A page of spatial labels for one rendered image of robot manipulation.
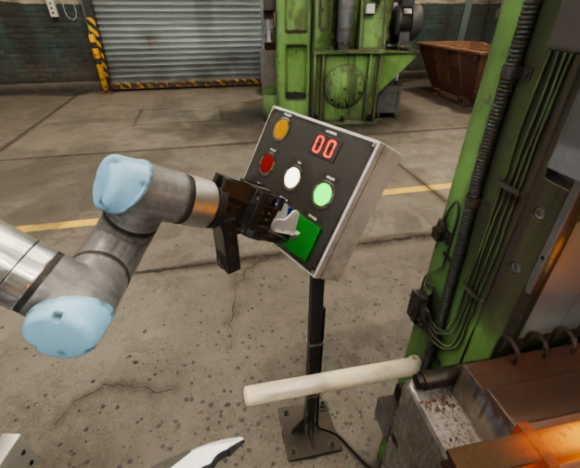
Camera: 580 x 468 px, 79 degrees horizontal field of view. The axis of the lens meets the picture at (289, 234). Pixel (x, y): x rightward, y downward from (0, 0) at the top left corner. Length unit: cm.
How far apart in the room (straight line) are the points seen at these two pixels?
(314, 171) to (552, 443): 54
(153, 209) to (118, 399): 138
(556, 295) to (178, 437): 136
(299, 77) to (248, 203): 459
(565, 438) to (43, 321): 56
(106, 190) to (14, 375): 170
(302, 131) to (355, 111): 448
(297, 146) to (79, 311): 54
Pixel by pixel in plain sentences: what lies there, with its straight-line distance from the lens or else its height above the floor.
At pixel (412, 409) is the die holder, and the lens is 62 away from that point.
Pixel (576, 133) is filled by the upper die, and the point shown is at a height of 131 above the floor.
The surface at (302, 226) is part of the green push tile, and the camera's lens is 71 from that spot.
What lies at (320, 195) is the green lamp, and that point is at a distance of 70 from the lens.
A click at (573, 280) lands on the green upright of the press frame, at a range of 70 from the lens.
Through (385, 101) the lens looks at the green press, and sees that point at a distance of 571.
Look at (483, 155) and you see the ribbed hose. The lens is 67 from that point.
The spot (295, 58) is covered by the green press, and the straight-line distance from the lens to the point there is 509.
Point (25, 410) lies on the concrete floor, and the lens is 195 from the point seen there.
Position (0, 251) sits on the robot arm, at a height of 120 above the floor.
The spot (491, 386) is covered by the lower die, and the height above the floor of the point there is 98.
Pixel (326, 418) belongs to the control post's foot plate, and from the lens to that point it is 160.
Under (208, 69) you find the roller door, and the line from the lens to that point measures 809.
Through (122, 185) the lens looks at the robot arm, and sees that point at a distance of 47.
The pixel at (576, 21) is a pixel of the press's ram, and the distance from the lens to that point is 42.
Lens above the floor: 140
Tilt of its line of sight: 33 degrees down
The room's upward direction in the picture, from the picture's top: straight up
